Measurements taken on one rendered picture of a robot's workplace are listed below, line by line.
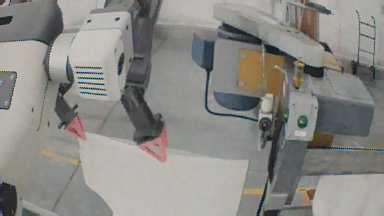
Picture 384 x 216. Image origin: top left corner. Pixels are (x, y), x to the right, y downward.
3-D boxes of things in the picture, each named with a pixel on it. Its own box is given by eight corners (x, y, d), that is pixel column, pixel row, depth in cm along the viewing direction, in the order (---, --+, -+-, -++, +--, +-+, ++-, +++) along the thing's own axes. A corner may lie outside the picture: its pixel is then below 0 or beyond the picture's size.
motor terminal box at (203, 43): (199, 77, 134) (201, 40, 129) (189, 66, 142) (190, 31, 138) (227, 76, 136) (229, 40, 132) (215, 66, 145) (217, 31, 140)
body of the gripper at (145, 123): (164, 118, 120) (150, 92, 118) (157, 136, 111) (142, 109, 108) (142, 127, 122) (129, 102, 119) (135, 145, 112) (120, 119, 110)
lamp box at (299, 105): (284, 139, 90) (291, 99, 86) (284, 130, 94) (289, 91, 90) (312, 141, 89) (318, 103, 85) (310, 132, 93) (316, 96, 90)
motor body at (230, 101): (209, 110, 140) (214, 31, 130) (215, 91, 154) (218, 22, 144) (259, 116, 139) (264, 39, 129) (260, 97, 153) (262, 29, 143)
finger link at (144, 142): (178, 148, 120) (160, 117, 118) (175, 162, 114) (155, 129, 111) (155, 157, 122) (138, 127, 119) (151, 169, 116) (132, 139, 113)
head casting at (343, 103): (269, 193, 101) (290, 77, 89) (272, 148, 123) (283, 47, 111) (354, 189, 98) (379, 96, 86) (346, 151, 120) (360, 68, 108)
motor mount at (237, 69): (211, 93, 134) (214, 39, 127) (213, 84, 140) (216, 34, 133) (299, 105, 131) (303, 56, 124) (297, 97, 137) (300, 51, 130)
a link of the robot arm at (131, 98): (113, 94, 110) (132, 84, 109) (119, 84, 117) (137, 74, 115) (125, 118, 112) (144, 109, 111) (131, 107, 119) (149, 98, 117)
